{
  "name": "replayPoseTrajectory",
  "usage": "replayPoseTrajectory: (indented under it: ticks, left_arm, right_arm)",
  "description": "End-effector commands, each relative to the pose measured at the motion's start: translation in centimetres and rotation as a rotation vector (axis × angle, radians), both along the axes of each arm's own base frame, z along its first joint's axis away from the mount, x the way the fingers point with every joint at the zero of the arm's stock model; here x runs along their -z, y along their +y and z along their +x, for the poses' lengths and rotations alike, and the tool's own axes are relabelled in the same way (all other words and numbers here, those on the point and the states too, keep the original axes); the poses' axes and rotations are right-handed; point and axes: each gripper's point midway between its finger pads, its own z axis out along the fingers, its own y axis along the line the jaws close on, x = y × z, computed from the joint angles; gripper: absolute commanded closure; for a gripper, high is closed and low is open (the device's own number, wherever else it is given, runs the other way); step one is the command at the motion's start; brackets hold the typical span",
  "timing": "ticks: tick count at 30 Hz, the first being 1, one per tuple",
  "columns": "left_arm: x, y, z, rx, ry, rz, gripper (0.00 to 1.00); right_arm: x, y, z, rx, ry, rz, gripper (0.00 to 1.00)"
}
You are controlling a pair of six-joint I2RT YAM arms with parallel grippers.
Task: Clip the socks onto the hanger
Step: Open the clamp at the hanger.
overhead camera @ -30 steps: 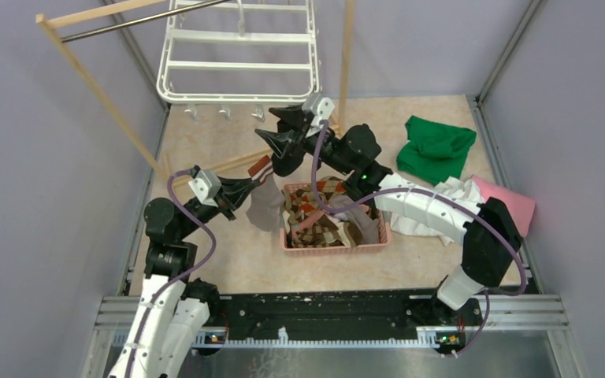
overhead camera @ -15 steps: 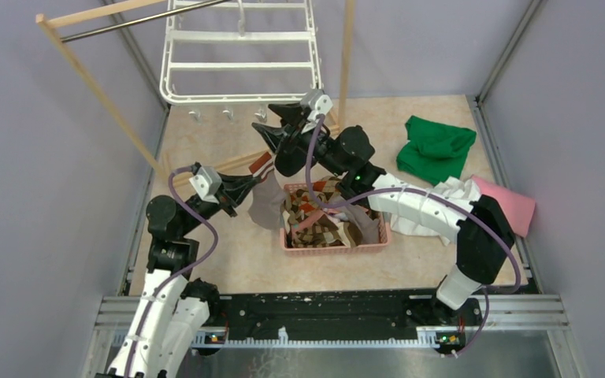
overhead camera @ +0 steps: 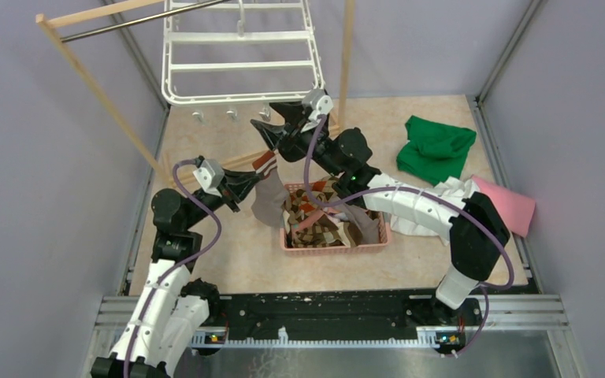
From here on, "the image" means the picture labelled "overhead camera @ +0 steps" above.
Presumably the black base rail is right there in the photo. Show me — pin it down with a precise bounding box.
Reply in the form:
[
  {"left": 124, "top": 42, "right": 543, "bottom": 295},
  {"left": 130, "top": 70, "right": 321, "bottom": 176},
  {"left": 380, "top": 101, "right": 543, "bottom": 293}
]
[{"left": 191, "top": 289, "right": 484, "bottom": 349}]

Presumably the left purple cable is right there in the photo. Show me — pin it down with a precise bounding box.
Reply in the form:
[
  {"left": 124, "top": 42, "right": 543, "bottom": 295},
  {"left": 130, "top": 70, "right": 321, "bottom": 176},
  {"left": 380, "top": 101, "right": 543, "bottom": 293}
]
[{"left": 122, "top": 156, "right": 224, "bottom": 378}]

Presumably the pink plastic basket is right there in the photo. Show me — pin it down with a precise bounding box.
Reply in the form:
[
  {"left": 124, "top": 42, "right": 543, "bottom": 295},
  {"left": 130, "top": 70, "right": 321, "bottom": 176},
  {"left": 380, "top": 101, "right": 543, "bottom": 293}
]
[{"left": 280, "top": 183, "right": 392, "bottom": 256}]

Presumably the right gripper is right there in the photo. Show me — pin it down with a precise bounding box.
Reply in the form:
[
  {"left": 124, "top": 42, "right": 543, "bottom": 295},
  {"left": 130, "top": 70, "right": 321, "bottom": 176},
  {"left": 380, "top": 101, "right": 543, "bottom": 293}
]
[{"left": 250, "top": 102, "right": 342, "bottom": 179}]

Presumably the grey orange striped sock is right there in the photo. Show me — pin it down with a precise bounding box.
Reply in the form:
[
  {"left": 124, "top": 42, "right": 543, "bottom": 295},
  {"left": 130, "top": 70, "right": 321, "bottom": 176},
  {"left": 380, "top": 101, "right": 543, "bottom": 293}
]
[{"left": 251, "top": 150, "right": 288, "bottom": 228}]

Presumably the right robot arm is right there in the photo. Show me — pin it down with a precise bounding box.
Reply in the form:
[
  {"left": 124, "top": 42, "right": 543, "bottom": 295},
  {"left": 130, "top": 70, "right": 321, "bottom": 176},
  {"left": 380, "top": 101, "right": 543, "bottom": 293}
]
[{"left": 250, "top": 102, "right": 515, "bottom": 324}]

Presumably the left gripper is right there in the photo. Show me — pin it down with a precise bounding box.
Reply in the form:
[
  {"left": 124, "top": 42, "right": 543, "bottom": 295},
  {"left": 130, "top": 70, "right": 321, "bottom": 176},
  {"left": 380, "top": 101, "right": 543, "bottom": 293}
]
[{"left": 182, "top": 166, "right": 263, "bottom": 229}]

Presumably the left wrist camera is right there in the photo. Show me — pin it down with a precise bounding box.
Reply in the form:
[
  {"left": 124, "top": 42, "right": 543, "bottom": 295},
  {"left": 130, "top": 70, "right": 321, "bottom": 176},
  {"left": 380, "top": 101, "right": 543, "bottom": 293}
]
[{"left": 193, "top": 159, "right": 225, "bottom": 196}]

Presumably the white clip hanger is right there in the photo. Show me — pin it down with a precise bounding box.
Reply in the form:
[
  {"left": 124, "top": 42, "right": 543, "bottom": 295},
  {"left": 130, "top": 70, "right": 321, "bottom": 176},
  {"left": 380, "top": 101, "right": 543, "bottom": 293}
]
[{"left": 161, "top": 1, "right": 325, "bottom": 109}]

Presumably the metal rack rod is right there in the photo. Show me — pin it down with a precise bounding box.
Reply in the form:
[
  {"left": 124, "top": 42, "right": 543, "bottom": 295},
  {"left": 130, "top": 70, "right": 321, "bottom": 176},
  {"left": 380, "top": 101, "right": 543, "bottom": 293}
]
[{"left": 49, "top": 1, "right": 225, "bottom": 43}]

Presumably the white cloth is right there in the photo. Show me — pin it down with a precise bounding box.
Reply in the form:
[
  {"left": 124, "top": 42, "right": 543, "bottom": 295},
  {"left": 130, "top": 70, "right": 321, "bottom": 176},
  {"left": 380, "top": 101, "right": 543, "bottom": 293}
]
[{"left": 390, "top": 177, "right": 480, "bottom": 246}]

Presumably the pink cloth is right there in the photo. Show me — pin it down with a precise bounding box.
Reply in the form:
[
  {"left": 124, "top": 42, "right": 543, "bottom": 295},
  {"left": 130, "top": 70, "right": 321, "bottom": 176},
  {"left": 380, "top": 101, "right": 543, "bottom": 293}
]
[{"left": 471, "top": 175, "right": 536, "bottom": 238}]

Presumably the brown striped sock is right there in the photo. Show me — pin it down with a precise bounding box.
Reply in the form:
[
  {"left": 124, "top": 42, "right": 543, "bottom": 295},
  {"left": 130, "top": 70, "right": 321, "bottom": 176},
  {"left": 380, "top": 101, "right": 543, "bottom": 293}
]
[{"left": 290, "top": 221, "right": 357, "bottom": 248}]

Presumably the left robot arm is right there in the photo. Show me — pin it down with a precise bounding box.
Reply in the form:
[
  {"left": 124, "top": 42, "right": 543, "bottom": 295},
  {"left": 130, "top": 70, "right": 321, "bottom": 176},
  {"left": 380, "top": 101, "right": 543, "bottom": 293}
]
[{"left": 90, "top": 168, "right": 265, "bottom": 377}]

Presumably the green cloth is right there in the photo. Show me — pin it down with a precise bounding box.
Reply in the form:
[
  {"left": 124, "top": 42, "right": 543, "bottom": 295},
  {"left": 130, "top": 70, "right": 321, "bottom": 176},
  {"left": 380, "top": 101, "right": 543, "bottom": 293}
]
[{"left": 395, "top": 116, "right": 477, "bottom": 185}]

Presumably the wooden drying rack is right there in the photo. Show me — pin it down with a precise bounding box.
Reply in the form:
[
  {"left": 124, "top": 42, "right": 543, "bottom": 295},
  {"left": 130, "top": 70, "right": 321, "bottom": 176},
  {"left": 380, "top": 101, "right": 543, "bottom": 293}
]
[{"left": 35, "top": 1, "right": 354, "bottom": 183}]

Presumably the grey cloth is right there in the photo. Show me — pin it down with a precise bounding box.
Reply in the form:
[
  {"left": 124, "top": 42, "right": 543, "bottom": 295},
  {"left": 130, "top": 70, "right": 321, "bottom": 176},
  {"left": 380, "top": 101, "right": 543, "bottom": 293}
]
[{"left": 335, "top": 204, "right": 380, "bottom": 246}]

